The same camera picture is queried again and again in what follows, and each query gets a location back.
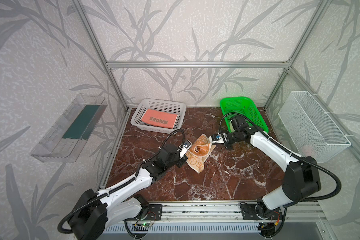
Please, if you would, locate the cream orange patterned towel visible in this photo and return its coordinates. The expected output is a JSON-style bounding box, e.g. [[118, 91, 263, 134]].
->
[[186, 134, 216, 174]]

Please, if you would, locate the pink brown bear towel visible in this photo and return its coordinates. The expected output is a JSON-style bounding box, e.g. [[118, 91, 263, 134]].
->
[[141, 109, 179, 129]]

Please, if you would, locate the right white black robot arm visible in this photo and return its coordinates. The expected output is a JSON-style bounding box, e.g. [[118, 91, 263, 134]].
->
[[219, 114, 322, 219]]

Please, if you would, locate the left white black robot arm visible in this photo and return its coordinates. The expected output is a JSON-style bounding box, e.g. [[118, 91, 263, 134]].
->
[[58, 141, 192, 240]]

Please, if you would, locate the green perforated plastic basket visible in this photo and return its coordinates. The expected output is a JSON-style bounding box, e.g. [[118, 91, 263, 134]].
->
[[220, 97, 269, 133]]

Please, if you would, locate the white perforated plastic basket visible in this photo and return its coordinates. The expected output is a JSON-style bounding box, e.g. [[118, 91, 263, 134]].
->
[[131, 99, 186, 134]]

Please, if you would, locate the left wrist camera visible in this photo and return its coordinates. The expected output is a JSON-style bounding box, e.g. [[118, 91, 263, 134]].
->
[[180, 141, 192, 159]]

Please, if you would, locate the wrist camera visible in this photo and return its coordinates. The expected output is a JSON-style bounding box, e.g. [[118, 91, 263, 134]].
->
[[209, 133, 228, 145], [180, 141, 192, 159]]

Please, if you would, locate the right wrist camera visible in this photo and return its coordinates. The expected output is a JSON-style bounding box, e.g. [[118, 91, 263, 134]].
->
[[209, 133, 228, 145]]

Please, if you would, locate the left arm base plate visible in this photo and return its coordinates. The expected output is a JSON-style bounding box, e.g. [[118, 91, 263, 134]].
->
[[136, 204, 163, 221]]

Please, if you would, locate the white wire mesh basket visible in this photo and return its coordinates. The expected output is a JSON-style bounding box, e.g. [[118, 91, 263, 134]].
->
[[279, 91, 351, 163]]

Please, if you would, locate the aluminium frame rail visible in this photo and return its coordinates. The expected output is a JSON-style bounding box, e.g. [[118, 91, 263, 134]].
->
[[106, 61, 289, 69]]

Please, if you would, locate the left black corrugated cable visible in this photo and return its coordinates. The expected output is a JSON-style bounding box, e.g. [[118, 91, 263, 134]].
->
[[57, 128, 186, 239]]

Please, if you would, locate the black corrugated cable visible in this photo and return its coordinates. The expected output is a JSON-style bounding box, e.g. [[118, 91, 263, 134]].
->
[[218, 112, 342, 238], [57, 128, 186, 239]]

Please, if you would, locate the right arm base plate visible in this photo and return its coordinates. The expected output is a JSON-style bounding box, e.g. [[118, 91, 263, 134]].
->
[[239, 202, 283, 221]]

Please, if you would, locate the clear acrylic wall shelf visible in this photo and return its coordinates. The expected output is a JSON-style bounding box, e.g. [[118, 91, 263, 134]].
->
[[30, 94, 108, 163]]

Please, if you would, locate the right black corrugated cable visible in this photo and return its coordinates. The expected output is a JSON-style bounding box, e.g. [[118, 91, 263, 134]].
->
[[218, 112, 342, 238]]

